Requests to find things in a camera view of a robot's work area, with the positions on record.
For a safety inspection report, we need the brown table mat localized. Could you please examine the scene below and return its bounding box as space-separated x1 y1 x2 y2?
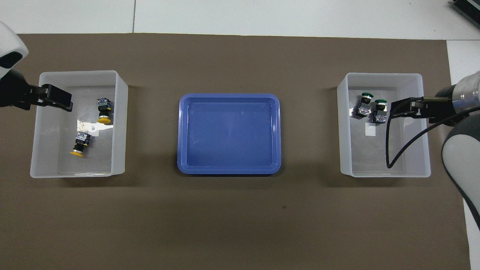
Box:
0 33 472 270

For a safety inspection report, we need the yellow push button switch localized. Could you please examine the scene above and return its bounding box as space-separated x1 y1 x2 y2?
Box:
69 131 92 157
96 97 112 124

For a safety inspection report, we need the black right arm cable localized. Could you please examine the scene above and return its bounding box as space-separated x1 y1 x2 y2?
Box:
386 98 480 169

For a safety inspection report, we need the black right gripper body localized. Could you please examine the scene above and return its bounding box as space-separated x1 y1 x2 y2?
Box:
414 84 460 123

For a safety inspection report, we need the blue plastic tray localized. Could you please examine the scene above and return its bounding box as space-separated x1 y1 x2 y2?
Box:
177 93 282 176

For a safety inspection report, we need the translucent white plastic box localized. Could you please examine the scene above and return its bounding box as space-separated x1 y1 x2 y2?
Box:
336 72 432 178
30 70 129 179

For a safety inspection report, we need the green push button switch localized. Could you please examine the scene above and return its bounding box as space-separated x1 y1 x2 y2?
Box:
352 91 374 119
372 99 389 123

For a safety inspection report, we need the grey ribbed metal device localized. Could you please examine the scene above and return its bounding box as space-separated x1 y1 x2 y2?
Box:
451 0 480 18

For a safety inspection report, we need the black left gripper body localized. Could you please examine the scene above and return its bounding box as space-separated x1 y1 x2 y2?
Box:
0 69 42 110

